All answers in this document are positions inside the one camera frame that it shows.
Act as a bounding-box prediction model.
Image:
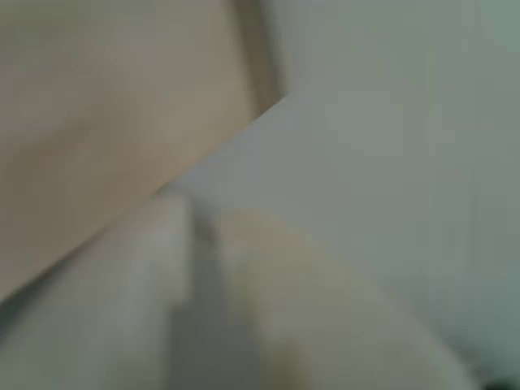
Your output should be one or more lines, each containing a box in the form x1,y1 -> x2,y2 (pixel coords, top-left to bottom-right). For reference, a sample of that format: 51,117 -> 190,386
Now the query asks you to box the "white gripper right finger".
218,209 -> 483,390

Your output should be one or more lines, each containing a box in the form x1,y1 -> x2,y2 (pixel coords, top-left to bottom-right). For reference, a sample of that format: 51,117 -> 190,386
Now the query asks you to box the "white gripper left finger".
0,193 -> 192,390

